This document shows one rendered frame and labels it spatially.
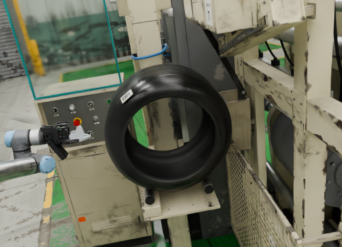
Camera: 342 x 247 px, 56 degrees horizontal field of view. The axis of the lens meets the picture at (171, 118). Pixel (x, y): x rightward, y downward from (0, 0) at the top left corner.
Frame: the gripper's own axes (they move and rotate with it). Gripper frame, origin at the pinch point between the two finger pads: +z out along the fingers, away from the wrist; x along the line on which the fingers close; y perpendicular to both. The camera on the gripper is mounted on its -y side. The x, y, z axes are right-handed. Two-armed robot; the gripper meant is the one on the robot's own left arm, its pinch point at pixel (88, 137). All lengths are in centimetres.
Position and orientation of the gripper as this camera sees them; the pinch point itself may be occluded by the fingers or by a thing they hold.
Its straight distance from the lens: 152.3
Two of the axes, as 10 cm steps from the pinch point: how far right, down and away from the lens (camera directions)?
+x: -1.1, -3.7, 9.2
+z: 9.9, -0.7, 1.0
